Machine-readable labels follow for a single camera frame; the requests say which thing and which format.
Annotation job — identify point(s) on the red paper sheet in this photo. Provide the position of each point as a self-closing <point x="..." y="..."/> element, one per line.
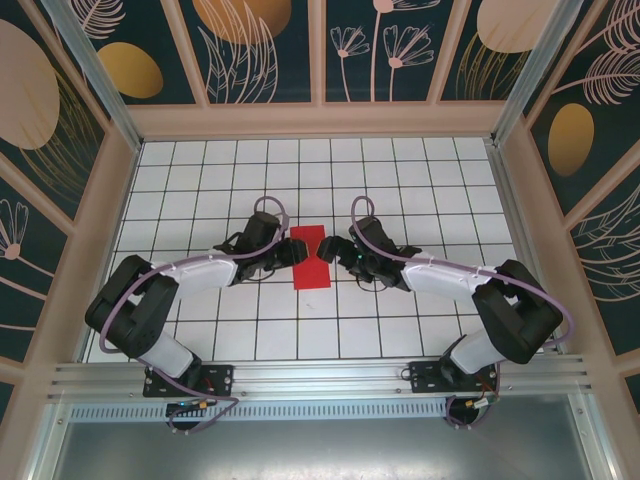
<point x="312" y="277"/>

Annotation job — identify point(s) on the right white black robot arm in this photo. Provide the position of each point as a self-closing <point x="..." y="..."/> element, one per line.
<point x="480" y="345"/>

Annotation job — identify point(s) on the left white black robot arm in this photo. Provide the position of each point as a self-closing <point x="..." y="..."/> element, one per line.
<point x="165" y="350"/>

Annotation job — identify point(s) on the grey metal sheet panel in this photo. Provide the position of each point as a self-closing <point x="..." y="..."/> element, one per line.
<point x="325" y="450"/>

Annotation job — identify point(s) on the yellow power connector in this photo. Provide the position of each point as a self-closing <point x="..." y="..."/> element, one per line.
<point x="204" y="403"/>
<point x="471" y="403"/>

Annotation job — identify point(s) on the long aluminium mounting rail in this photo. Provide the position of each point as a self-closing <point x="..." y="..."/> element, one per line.
<point x="325" y="377"/>

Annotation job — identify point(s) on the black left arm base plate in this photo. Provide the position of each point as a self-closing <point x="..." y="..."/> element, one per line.
<point x="220" y="375"/>

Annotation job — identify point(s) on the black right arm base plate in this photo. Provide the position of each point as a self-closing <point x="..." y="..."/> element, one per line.
<point x="425" y="375"/>

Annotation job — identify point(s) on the aluminium corner post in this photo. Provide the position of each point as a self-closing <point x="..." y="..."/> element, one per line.
<point x="95" y="75"/>
<point x="542" y="75"/>

